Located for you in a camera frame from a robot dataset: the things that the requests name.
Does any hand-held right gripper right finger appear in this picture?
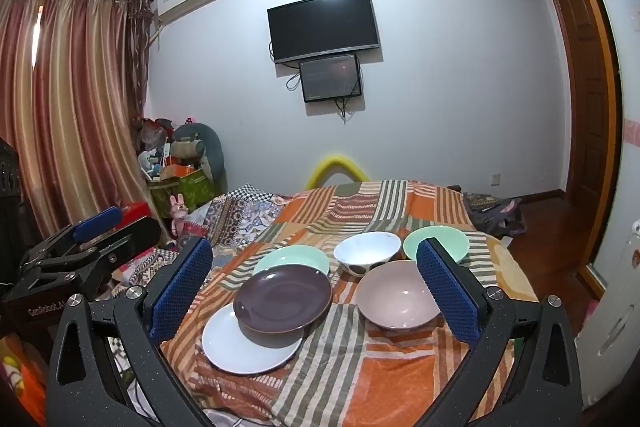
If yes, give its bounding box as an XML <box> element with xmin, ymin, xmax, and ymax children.
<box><xmin>416</xmin><ymin>238</ymin><xmax>584</xmax><ymax>427</ymax></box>

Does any pink bowl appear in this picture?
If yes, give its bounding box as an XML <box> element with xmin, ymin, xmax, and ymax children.
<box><xmin>356</xmin><ymin>260</ymin><xmax>443</xmax><ymax>332</ymax></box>

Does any small black wall monitor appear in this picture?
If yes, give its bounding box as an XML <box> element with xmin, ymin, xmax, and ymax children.
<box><xmin>299</xmin><ymin>54</ymin><xmax>363</xmax><ymax>104</ymax></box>

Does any dark purple plate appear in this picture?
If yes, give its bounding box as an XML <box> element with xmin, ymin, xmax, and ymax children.
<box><xmin>233</xmin><ymin>264</ymin><xmax>333</xmax><ymax>349</ymax></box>

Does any white bowl with dark spots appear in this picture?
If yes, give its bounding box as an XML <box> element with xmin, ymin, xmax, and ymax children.
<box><xmin>333</xmin><ymin>231</ymin><xmax>402</xmax><ymax>278</ymax></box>

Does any black wall television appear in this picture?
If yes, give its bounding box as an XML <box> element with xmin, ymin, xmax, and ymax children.
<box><xmin>267</xmin><ymin>0</ymin><xmax>380</xmax><ymax>65</ymax></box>

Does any wooden door frame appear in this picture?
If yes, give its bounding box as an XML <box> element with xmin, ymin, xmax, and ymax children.
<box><xmin>540</xmin><ymin>0</ymin><xmax>624</xmax><ymax>293</ymax></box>

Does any dark patterned bag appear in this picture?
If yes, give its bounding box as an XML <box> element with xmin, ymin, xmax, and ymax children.
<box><xmin>462</xmin><ymin>192</ymin><xmax>526</xmax><ymax>238</ymax></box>

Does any dark brown curtain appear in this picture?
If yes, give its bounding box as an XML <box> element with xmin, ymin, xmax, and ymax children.
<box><xmin>127</xmin><ymin>0</ymin><xmax>152</xmax><ymax>120</ymax></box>

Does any pink rabbit toy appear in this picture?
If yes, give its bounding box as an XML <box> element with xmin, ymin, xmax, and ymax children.
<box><xmin>169</xmin><ymin>194</ymin><xmax>189</xmax><ymax>238</ymax></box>

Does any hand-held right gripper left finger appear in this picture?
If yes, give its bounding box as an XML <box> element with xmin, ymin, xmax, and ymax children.
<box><xmin>45</xmin><ymin>237</ymin><xmax>215</xmax><ymax>427</ymax></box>

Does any light green bowl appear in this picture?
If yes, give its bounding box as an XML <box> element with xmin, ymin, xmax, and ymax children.
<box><xmin>403</xmin><ymin>226</ymin><xmax>470</xmax><ymax>265</ymax></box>

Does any mint green plate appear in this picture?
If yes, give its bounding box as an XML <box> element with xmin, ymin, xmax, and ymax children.
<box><xmin>252</xmin><ymin>245</ymin><xmax>331</xmax><ymax>280</ymax></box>

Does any patterned patchwork quilt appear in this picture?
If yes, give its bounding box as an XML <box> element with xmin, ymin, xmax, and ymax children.
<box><xmin>107</xmin><ymin>184</ymin><xmax>293</xmax><ymax>427</ymax></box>

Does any white plate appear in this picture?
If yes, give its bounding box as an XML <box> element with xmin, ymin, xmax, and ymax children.
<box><xmin>201</xmin><ymin>302</ymin><xmax>304</xmax><ymax>376</ymax></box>

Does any striped pink brown curtain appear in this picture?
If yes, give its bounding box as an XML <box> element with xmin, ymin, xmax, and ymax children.
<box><xmin>0</xmin><ymin>0</ymin><xmax>148</xmax><ymax>238</ymax></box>

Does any air conditioner hose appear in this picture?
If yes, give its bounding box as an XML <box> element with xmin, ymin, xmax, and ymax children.
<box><xmin>148</xmin><ymin>14</ymin><xmax>165</xmax><ymax>52</ymax></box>

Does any white appliance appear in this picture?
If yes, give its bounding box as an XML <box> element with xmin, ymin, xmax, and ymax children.
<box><xmin>575</xmin><ymin>217</ymin><xmax>640</xmax><ymax>408</ymax></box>

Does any orange patterned cloth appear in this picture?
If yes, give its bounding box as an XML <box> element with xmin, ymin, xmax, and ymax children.
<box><xmin>0</xmin><ymin>334</ymin><xmax>51</xmax><ymax>427</ymax></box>

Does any red box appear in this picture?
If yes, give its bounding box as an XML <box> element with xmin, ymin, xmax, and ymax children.
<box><xmin>120</xmin><ymin>202</ymin><xmax>153</xmax><ymax>228</ymax></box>

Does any heap of soft toys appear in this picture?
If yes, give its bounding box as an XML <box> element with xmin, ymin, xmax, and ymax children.
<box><xmin>132</xmin><ymin>117</ymin><xmax>176</xmax><ymax>180</ymax></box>

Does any dark furniture piece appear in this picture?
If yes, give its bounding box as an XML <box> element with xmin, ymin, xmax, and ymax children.
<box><xmin>0</xmin><ymin>137</ymin><xmax>23</xmax><ymax>258</ymax></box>

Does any green cardboard box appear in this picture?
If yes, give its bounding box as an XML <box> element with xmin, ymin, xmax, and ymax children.
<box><xmin>150</xmin><ymin>169</ymin><xmax>221</xmax><ymax>220</ymax></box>

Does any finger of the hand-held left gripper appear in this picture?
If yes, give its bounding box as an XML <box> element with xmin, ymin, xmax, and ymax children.
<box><xmin>20</xmin><ymin>206</ymin><xmax>124</xmax><ymax>268</ymax></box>
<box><xmin>94</xmin><ymin>217</ymin><xmax>162</xmax><ymax>280</ymax></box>

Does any orange striped patchwork blanket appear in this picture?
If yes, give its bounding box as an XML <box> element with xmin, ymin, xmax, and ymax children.
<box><xmin>160</xmin><ymin>179</ymin><xmax>541</xmax><ymax>427</ymax></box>

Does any wooden door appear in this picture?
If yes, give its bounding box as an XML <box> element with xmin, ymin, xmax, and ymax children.
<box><xmin>547</xmin><ymin>0</ymin><xmax>608</xmax><ymax>268</ymax></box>

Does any yellow foam noodle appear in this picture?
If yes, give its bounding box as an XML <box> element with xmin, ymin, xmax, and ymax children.
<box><xmin>306</xmin><ymin>153</ymin><xmax>371</xmax><ymax>190</ymax></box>

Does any grey plush toy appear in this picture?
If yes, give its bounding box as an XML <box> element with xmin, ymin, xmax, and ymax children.
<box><xmin>170</xmin><ymin>122</ymin><xmax>226</xmax><ymax>180</ymax></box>

